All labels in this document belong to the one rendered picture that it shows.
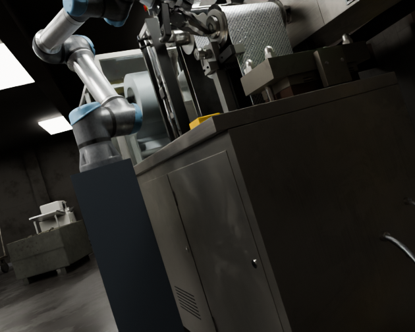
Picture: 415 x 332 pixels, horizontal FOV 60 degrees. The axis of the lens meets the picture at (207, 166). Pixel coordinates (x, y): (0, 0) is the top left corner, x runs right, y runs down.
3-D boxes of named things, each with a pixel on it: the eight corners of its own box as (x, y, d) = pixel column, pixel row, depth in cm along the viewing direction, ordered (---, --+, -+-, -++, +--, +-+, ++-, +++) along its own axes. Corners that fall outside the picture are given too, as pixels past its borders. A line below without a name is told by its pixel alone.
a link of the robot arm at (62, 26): (18, 39, 143) (67, -24, 108) (46, 40, 151) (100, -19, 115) (26, 68, 144) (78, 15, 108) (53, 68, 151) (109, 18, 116)
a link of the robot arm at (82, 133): (72, 149, 128) (60, 112, 128) (105, 143, 137) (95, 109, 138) (85, 139, 119) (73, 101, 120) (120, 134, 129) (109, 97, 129)
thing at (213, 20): (217, 18, 120) (215, 41, 125) (221, 18, 121) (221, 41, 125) (205, 14, 125) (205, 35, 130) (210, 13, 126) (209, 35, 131)
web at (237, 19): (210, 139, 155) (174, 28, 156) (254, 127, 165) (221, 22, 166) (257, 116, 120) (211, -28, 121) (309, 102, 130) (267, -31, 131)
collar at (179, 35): (172, 49, 149) (168, 34, 149) (185, 47, 152) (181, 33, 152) (177, 42, 144) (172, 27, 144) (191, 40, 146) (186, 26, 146)
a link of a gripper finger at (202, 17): (218, 18, 124) (194, 4, 121) (213, 32, 122) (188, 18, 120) (215, 23, 127) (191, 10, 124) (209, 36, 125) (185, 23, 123)
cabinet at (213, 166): (126, 290, 313) (97, 195, 314) (192, 262, 340) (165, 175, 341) (336, 481, 84) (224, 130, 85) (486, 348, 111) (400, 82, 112)
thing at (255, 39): (244, 83, 121) (228, 31, 121) (298, 72, 130) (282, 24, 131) (246, 83, 120) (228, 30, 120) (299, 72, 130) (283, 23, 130)
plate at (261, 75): (245, 96, 115) (240, 78, 115) (335, 76, 132) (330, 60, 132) (273, 78, 100) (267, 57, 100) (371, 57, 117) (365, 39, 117)
